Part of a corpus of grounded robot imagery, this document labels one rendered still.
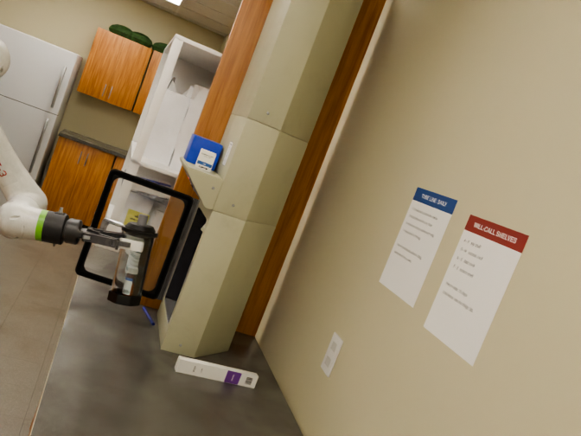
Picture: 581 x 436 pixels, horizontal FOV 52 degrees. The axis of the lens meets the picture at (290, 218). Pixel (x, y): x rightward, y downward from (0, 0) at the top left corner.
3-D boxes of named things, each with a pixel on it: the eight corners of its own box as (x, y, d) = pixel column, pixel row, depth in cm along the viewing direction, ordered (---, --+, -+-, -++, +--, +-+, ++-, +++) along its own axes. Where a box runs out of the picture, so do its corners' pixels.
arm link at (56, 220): (46, 241, 181) (38, 246, 172) (53, 203, 180) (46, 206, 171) (67, 246, 182) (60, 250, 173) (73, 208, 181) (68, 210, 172)
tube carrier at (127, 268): (143, 297, 189) (158, 230, 187) (141, 304, 178) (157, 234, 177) (108, 290, 186) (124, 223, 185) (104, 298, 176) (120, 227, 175)
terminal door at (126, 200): (156, 300, 217) (194, 197, 213) (73, 273, 211) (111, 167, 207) (156, 300, 218) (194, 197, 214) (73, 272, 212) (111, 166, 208)
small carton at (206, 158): (209, 170, 194) (215, 153, 194) (209, 172, 189) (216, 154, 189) (194, 165, 193) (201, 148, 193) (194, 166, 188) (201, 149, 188)
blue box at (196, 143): (210, 167, 209) (219, 143, 209) (213, 171, 200) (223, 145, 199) (182, 157, 206) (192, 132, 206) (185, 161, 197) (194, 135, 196)
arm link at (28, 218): (-13, 241, 170) (-10, 206, 166) (2, 223, 182) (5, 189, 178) (38, 251, 173) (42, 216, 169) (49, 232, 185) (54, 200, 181)
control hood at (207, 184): (201, 193, 215) (211, 167, 214) (212, 210, 184) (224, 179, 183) (170, 182, 211) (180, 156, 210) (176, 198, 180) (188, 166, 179)
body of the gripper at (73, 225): (66, 219, 173) (98, 225, 175) (71, 215, 181) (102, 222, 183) (60, 244, 173) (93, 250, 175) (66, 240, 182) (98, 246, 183)
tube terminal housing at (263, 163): (220, 331, 227) (294, 138, 219) (234, 368, 196) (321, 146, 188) (156, 313, 219) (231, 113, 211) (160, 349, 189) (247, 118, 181)
